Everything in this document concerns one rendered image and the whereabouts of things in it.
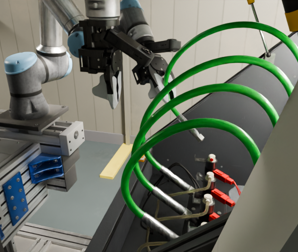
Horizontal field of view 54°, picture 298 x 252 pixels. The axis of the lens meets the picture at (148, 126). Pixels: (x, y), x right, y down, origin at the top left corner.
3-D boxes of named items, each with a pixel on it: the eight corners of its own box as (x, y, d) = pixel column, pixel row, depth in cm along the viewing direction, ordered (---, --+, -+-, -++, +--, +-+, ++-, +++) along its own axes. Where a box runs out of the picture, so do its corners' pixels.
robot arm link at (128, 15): (128, 16, 98) (143, -2, 93) (138, 43, 95) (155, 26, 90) (109, 11, 93) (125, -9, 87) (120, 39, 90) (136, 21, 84)
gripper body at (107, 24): (93, 67, 74) (89, 17, 69) (125, 69, 72) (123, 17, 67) (79, 75, 67) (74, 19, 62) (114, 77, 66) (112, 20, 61)
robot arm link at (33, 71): (2, 90, 112) (-6, 55, 106) (32, 82, 122) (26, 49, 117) (21, 96, 106) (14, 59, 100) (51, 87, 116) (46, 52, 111)
